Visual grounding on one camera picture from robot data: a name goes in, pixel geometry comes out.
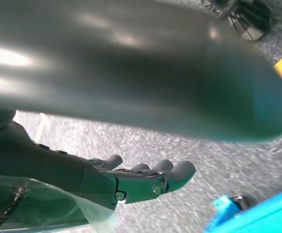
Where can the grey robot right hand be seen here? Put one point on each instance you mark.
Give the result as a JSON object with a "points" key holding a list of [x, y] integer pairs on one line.
{"points": [[131, 64]]}

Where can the blue metal shelf rack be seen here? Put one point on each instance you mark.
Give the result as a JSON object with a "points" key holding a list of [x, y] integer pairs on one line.
{"points": [[264, 212]]}

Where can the black robot foot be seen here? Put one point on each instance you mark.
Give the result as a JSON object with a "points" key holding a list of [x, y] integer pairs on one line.
{"points": [[252, 19]]}

